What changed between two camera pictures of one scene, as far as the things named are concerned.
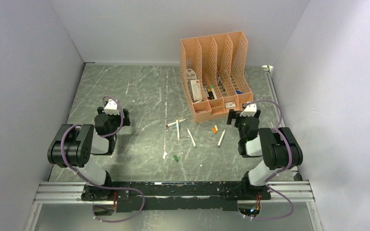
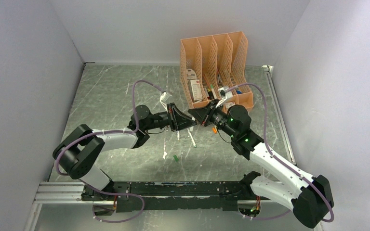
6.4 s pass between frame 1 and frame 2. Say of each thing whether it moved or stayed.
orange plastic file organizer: stayed
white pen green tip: stayed
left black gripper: moved
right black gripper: moved
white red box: stayed
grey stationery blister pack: stayed
